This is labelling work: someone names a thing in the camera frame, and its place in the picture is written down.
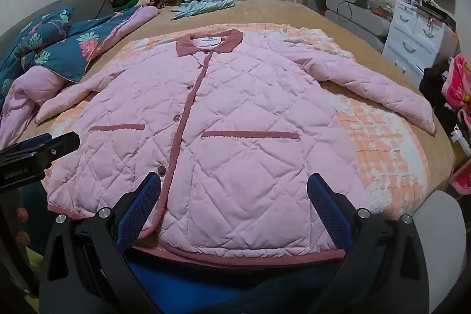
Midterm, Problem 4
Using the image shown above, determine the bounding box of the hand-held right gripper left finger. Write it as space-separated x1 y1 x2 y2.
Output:
39 171 162 314

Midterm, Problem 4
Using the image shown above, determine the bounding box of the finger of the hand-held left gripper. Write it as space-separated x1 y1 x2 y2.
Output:
0 131 81 163

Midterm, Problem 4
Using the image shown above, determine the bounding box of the orange checked blanket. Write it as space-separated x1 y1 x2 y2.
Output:
48 23 431 222

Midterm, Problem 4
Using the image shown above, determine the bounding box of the person's left hand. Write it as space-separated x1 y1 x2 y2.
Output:
13 205 32 245

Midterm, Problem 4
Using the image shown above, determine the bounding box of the pink printed cloth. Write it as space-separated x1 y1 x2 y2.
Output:
442 54 471 109

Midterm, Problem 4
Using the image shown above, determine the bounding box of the blue cloth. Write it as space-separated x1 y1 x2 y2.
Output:
125 248 346 314

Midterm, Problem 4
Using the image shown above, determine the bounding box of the grey headboard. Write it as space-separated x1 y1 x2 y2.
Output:
0 0 115 50

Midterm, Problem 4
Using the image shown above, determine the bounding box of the white drawer cabinet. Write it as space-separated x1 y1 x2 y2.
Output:
382 0 451 87

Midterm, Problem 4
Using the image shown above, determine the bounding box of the blue floral quilt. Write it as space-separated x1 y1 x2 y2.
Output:
0 5 160 149

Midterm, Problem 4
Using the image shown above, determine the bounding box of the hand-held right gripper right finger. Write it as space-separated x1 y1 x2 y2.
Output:
307 172 429 314

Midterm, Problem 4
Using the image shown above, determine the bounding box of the light blue garment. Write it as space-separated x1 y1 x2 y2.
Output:
170 0 235 20

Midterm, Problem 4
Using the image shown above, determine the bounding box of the pink quilted jacket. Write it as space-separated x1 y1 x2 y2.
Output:
35 29 437 259

